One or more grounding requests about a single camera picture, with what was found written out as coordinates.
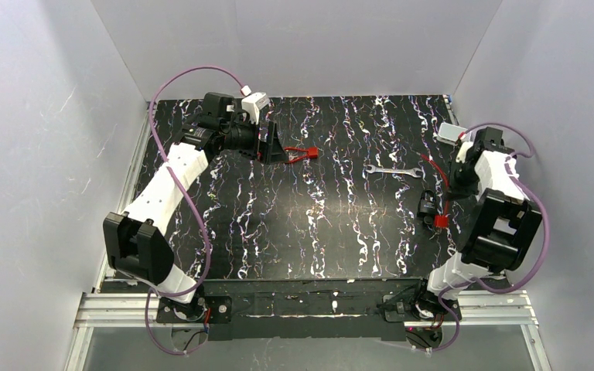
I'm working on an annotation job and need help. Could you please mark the purple cable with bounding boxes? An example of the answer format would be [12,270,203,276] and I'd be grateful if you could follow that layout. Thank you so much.
[144,65,253,356]
[430,121,551,352]

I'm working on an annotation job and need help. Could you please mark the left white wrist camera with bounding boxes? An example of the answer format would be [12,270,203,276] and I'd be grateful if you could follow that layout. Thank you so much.
[241,92,270,124]

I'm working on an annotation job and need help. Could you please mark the aluminium frame rail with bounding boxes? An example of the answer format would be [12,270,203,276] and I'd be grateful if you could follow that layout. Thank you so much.
[64,115,150,370]

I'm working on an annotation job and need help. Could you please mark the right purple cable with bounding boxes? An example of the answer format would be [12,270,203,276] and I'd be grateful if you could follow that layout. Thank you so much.
[430,121,551,352]

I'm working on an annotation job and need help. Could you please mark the red key tag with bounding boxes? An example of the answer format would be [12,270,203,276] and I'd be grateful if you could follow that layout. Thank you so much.
[433,214,449,230]

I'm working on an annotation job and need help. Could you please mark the silver open-end wrench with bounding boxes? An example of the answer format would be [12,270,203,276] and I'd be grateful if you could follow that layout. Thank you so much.
[365,165,424,179]

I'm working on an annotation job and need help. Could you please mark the black padlock red cable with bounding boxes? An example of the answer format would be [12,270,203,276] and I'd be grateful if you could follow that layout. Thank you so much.
[416,153,454,224]

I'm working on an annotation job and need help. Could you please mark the white small box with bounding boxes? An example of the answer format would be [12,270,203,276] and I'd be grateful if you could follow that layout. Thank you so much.
[434,122,467,146]

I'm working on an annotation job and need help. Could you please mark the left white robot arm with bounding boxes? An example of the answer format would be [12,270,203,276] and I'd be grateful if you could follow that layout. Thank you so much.
[103,92,288,305]

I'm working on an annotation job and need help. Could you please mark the red cable lock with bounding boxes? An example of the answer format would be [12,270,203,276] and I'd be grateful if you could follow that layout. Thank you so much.
[284,147,319,165]

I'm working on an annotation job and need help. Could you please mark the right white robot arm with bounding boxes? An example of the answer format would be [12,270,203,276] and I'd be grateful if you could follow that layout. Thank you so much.
[411,123,544,319]

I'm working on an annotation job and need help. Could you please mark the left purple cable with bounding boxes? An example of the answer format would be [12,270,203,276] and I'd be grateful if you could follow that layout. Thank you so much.
[144,65,253,356]

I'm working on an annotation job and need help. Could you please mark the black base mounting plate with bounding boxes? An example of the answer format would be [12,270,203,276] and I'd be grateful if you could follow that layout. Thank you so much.
[155,278,462,341]

